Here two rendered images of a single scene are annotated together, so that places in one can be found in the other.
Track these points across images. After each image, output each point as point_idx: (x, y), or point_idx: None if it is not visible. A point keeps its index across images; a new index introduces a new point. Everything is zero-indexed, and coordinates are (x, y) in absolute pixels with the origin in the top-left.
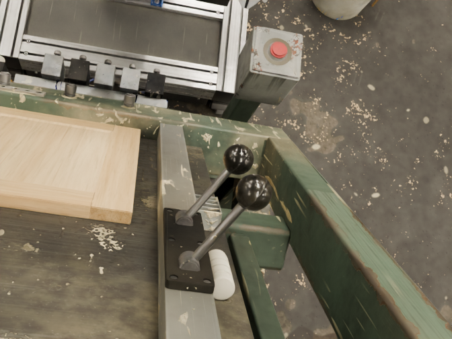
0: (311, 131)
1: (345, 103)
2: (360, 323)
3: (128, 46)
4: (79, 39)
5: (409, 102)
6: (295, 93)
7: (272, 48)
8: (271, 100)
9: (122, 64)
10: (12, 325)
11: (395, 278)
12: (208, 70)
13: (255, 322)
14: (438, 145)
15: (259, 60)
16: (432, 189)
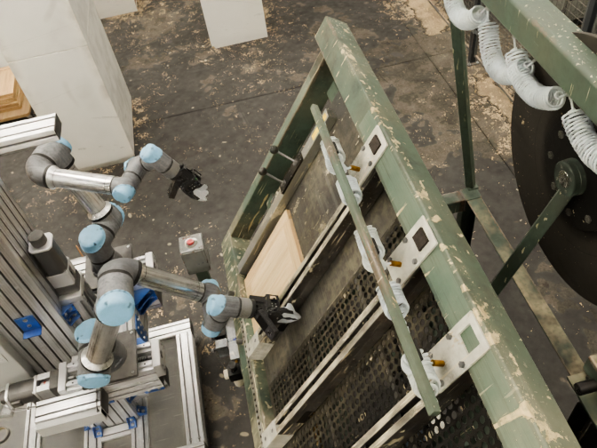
0: None
1: None
2: (295, 136)
3: (176, 387)
4: (179, 415)
5: (161, 254)
6: (172, 308)
7: (190, 243)
8: (208, 253)
9: (189, 382)
10: (323, 178)
11: (281, 132)
12: (179, 339)
13: None
14: (182, 235)
15: (196, 247)
16: (209, 231)
